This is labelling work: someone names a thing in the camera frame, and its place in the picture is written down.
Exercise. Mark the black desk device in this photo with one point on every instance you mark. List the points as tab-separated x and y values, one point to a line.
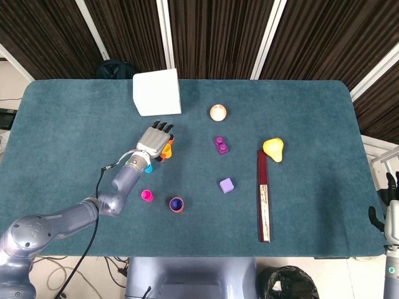
6	120

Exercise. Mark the cyan plastic cup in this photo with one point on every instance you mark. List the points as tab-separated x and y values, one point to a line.
149	168

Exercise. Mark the black chair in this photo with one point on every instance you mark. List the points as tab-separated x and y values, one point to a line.
113	70

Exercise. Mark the lavender cube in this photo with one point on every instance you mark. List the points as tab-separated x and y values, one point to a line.
227	185

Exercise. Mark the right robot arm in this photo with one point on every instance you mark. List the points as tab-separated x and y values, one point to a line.
393	274

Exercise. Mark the teal carpet table mat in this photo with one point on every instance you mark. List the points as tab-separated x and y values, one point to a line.
311	109

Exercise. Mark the orange plastic cup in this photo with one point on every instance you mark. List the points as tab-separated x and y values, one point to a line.
176	211

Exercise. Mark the white partition post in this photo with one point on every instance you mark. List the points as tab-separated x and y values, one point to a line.
92	29
15	63
374	74
268	39
165	34

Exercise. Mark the dark blue plastic cup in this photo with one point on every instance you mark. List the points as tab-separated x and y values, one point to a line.
176	204

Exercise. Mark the purple two-stud toy brick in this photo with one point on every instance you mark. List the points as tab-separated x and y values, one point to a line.
221	145

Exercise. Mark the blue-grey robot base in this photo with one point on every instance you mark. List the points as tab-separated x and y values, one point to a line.
190	277

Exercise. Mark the beige egg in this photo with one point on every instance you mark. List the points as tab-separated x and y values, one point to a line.
218	112

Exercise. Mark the black trash bag bin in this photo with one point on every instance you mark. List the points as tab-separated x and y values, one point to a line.
286	283

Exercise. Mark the white box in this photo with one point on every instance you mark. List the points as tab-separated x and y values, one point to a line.
157	93

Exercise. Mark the white metal rack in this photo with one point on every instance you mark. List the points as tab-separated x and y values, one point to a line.
385	154

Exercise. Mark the pink plastic cup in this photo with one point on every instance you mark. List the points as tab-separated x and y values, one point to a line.
146	195

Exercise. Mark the yellow plastic cup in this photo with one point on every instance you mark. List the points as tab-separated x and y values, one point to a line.
167	150

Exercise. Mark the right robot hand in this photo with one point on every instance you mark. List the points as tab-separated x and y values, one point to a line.
393	224

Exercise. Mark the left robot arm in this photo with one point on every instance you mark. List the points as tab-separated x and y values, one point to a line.
71	215

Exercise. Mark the yellow toy pear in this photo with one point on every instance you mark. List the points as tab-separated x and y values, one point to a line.
273	149

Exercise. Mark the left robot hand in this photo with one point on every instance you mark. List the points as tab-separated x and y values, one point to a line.
151	140

